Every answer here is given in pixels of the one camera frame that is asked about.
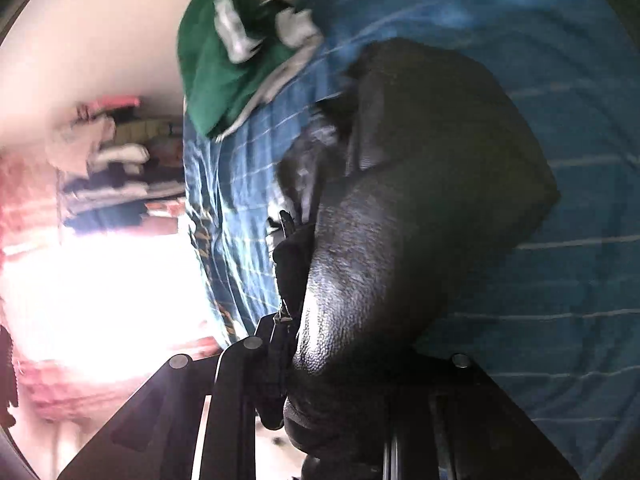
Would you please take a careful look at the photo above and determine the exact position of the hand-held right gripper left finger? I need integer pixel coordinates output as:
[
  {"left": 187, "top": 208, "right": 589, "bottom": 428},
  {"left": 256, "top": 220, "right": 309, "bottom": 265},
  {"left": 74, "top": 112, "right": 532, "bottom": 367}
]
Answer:
[{"left": 57, "top": 312, "right": 302, "bottom": 480}]

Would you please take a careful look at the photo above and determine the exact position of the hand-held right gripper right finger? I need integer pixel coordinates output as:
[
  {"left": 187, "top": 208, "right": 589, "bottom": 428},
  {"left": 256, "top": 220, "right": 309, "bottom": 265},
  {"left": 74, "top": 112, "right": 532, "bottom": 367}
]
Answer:
[{"left": 382, "top": 353, "right": 582, "bottom": 480}]

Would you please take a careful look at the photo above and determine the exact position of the pile of folded clothes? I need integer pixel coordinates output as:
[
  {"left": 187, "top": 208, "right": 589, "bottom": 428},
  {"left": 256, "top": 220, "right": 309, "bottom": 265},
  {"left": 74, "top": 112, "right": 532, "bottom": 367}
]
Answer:
[{"left": 45, "top": 95, "right": 189, "bottom": 237}]

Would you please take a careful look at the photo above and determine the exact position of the red patterned cloth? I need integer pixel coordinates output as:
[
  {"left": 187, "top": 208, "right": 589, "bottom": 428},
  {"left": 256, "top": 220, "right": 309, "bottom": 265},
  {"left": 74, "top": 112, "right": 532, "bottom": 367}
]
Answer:
[{"left": 0, "top": 156, "right": 227, "bottom": 423}]

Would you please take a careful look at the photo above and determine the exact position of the green and white garment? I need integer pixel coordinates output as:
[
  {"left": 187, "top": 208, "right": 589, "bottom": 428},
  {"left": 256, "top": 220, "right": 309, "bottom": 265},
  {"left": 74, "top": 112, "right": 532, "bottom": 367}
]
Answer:
[{"left": 177, "top": 0, "right": 327, "bottom": 142}]

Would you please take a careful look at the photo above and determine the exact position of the blue striped bed sheet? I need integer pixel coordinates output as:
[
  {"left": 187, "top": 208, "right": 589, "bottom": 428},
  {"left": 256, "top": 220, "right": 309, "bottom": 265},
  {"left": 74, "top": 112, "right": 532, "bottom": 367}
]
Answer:
[{"left": 182, "top": 0, "right": 640, "bottom": 480}]

